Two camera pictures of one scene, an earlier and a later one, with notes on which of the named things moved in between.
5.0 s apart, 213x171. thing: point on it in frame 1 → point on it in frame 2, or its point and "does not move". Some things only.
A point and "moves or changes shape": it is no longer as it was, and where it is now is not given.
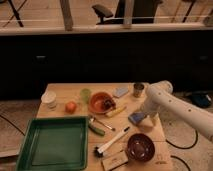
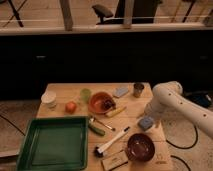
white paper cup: [49, 99] does not move
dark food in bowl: [108, 104] does not move
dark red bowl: [140, 147] does not move
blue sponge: [136, 117] moves or changes shape
